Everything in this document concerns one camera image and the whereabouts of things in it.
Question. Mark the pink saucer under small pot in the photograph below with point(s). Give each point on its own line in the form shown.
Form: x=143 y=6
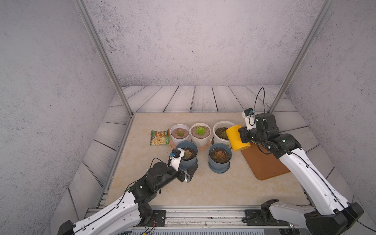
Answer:
x=172 y=145

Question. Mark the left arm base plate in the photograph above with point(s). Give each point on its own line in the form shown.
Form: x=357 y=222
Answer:
x=157 y=219

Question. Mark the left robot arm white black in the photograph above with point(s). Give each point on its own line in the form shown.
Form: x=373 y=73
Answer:
x=132 y=208

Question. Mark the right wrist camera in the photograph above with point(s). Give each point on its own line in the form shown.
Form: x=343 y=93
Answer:
x=249 y=117

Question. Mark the large white round pot succulent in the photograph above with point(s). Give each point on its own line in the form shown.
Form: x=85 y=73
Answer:
x=219 y=133

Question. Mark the white pot bright green succulent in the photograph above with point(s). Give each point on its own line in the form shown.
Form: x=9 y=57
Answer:
x=200 y=133

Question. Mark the aluminium frame post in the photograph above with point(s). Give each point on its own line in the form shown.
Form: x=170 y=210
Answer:
x=309 y=39
x=85 y=16

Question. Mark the front aluminium rail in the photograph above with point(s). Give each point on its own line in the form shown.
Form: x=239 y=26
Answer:
x=205 y=218

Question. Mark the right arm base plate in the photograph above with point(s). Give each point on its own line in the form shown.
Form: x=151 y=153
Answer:
x=261 y=217

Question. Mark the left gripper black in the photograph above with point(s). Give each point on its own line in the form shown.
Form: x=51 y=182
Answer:
x=181 y=178

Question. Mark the brown tray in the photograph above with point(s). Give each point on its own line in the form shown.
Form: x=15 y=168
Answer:
x=263 y=166

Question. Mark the small white pot pink-green succulent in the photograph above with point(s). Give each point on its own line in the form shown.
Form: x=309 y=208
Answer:
x=180 y=133

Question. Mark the yellow watering can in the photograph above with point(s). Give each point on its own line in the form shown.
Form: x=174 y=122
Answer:
x=235 y=139

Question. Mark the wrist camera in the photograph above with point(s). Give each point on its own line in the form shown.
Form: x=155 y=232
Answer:
x=175 y=158
x=249 y=117

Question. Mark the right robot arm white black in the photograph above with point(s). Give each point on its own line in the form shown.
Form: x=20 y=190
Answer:
x=323 y=195

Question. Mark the right aluminium frame post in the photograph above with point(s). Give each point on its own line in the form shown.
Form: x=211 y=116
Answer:
x=309 y=39

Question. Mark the blue pot red succulent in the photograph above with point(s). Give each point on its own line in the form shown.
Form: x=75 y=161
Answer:
x=219 y=158

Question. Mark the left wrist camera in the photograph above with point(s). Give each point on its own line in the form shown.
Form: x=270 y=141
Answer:
x=175 y=158

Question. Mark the green orange snack packet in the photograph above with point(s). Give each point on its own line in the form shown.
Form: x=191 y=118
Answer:
x=159 y=138

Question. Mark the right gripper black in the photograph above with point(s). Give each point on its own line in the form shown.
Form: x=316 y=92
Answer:
x=244 y=132

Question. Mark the left aluminium frame post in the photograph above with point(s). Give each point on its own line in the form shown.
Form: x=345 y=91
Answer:
x=85 y=16

